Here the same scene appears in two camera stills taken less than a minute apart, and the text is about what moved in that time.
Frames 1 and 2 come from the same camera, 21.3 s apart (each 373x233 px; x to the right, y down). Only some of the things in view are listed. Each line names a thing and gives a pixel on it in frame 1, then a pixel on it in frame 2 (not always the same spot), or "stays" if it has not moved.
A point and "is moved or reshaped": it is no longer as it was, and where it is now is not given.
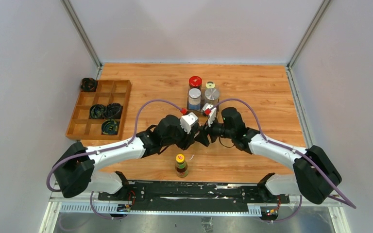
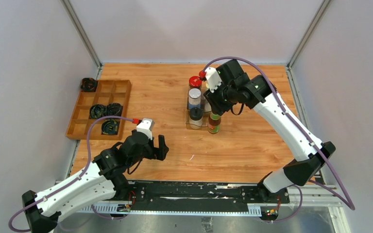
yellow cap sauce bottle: (181, 166) is moved or reshaped
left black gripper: (187, 140) → (159, 153)
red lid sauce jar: (195, 82) stays
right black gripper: (202, 137) → (217, 107)
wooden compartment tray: (108, 91) stays
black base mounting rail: (200, 196) stays
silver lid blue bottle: (194, 99) stays
